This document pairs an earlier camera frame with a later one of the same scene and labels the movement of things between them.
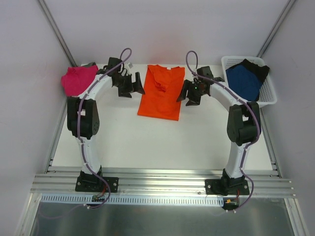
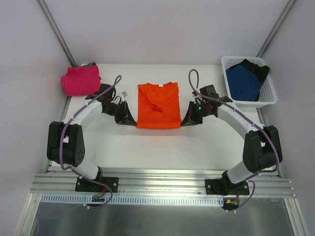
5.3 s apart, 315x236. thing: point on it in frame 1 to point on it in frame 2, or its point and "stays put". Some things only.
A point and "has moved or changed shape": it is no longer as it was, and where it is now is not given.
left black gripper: x=128 y=84 to x=120 y=112
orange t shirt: x=162 y=87 has moved or changed shape
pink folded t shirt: x=78 y=79 stays put
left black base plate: x=93 y=184 stays put
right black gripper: x=192 y=91 to x=196 y=111
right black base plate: x=225 y=187 stays put
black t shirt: x=261 y=72 stays put
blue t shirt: x=244 y=82 stays put
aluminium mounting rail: x=183 y=183 stays put
